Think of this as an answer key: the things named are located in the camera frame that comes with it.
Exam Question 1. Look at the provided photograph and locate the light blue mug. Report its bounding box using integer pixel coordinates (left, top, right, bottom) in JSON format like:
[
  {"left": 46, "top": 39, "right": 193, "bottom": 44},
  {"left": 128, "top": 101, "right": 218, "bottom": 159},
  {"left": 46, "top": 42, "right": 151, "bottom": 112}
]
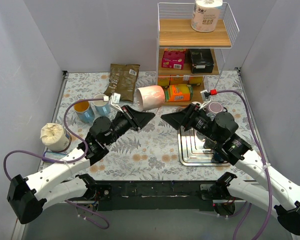
[{"left": 92, "top": 94, "right": 111, "bottom": 116}]

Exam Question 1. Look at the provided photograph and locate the blue mug yellow inside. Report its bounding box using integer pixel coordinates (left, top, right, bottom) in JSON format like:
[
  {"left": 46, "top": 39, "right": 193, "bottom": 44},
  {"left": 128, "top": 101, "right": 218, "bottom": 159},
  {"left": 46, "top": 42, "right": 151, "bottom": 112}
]
[{"left": 73, "top": 101, "right": 95, "bottom": 125}]

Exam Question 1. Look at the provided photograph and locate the pink mug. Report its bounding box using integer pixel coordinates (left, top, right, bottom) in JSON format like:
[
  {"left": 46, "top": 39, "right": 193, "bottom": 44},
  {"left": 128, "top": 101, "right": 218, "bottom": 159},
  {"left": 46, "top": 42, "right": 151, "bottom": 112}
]
[{"left": 136, "top": 85, "right": 166, "bottom": 111}]

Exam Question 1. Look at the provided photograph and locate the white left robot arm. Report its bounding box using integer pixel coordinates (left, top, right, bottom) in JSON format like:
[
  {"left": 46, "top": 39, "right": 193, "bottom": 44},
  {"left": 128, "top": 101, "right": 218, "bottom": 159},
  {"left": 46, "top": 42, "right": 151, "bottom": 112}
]
[{"left": 7, "top": 105, "right": 155, "bottom": 224}]

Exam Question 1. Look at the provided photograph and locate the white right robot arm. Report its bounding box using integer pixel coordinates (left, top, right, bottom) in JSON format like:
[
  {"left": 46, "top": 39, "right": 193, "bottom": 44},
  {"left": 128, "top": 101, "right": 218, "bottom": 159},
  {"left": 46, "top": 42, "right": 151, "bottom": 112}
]
[{"left": 161, "top": 103, "right": 300, "bottom": 236}]

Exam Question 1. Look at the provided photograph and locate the mauve purple mug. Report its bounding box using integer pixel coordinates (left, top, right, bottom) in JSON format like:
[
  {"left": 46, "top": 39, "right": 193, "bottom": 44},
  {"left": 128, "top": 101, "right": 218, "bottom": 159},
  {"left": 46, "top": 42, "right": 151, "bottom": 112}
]
[{"left": 205, "top": 101, "right": 228, "bottom": 117}]

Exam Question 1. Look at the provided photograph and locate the navy blue mug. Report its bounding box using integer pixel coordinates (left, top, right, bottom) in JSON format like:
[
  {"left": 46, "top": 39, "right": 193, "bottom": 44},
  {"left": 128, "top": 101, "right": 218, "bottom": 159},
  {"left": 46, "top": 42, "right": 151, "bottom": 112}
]
[{"left": 211, "top": 151, "right": 228, "bottom": 164}]

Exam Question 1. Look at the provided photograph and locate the orange green sponge pack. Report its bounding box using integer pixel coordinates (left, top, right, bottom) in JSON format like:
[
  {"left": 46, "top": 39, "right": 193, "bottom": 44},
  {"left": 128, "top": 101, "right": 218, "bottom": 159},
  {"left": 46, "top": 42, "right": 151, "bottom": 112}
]
[{"left": 164, "top": 83, "right": 194, "bottom": 102}]

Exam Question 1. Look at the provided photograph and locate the steel tray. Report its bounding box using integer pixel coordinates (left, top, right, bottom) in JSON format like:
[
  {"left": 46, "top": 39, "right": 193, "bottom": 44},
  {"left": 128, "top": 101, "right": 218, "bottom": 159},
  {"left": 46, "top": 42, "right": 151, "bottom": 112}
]
[{"left": 177, "top": 127, "right": 230, "bottom": 167}]

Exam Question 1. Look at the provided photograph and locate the yellow sponge packs row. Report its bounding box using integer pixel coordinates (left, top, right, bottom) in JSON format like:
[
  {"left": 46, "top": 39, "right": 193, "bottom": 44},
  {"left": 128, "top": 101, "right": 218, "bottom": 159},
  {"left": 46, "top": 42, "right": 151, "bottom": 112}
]
[{"left": 157, "top": 75, "right": 204, "bottom": 88}]

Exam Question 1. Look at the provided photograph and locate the brown snack bag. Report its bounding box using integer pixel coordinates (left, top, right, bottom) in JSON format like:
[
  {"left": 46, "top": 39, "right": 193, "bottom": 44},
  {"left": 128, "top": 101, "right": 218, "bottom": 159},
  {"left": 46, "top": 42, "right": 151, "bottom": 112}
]
[{"left": 104, "top": 63, "right": 140, "bottom": 103}]

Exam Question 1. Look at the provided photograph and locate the purple small box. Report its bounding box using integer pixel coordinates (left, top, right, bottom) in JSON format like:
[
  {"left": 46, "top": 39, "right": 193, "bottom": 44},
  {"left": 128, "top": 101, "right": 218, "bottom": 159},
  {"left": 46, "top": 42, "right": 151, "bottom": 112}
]
[{"left": 41, "top": 151, "right": 66, "bottom": 164}]

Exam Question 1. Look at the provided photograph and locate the pink Mommy box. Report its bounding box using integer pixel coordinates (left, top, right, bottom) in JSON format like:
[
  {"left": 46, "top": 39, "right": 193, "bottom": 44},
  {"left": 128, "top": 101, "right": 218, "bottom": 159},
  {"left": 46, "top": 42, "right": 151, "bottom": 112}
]
[{"left": 161, "top": 48, "right": 187, "bottom": 70}]

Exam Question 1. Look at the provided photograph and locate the black box on shelf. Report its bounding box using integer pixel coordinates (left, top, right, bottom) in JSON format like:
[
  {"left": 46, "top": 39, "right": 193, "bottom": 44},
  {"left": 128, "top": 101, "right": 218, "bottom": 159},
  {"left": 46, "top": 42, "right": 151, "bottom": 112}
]
[{"left": 189, "top": 48, "right": 215, "bottom": 74}]

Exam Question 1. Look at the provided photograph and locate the toilet paper roll on shelf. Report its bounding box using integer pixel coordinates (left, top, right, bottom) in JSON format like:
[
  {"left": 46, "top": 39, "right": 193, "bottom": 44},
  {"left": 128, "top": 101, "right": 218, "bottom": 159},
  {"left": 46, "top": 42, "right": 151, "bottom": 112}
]
[{"left": 191, "top": 0, "right": 223, "bottom": 33}]

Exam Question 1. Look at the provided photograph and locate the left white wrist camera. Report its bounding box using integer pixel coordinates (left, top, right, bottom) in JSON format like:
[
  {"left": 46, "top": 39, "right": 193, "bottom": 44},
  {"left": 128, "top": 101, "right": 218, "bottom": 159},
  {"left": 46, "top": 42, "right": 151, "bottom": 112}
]
[{"left": 103, "top": 92, "right": 123, "bottom": 112}]

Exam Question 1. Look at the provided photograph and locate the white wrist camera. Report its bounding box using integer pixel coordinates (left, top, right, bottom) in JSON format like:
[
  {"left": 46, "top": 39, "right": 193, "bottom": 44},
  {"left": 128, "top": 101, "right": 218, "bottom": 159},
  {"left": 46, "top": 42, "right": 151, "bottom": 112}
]
[
  {"left": 103, "top": 92, "right": 123, "bottom": 112},
  {"left": 200, "top": 89, "right": 213, "bottom": 106}
]

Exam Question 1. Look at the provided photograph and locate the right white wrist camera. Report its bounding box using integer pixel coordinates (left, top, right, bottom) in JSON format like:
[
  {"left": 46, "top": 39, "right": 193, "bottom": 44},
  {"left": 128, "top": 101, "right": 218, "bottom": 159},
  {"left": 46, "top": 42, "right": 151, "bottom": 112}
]
[{"left": 200, "top": 89, "right": 213, "bottom": 106}]

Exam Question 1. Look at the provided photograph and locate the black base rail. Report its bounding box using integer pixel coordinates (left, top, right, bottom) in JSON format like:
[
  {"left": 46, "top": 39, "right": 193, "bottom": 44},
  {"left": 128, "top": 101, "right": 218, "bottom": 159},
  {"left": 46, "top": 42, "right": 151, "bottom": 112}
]
[{"left": 67, "top": 179, "right": 238, "bottom": 211}]

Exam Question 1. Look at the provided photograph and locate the white wire wooden shelf rack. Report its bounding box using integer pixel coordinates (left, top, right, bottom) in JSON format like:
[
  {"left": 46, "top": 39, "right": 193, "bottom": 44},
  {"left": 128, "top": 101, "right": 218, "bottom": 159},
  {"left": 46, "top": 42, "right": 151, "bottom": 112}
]
[{"left": 156, "top": 2, "right": 240, "bottom": 102}]

